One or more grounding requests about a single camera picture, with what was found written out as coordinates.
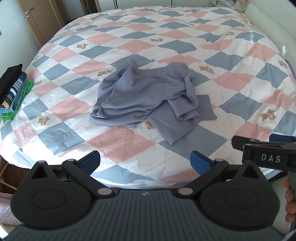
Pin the pink patterned cloth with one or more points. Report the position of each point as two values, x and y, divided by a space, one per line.
5 206

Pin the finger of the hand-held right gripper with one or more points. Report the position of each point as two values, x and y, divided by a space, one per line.
240 141
282 138

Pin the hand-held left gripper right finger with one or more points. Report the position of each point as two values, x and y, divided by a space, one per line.
200 163

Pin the folded black garment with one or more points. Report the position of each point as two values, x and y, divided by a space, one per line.
9 81

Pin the white dressing table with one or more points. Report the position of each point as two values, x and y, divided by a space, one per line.
219 5

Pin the person's right hand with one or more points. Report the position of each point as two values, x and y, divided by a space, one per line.
291 206

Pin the checked teddy bear quilt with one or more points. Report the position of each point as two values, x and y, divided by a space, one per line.
69 69

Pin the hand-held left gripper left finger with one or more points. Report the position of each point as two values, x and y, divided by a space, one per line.
91 162

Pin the wooden door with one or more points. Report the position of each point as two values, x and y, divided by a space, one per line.
41 20

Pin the grey purple garment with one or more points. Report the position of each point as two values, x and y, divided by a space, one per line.
138 97

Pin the folded navy striped garment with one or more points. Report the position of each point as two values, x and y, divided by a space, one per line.
15 89

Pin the folded blue garment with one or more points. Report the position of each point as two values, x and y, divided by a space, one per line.
19 96

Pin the folded green garment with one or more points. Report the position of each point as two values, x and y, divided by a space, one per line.
7 116

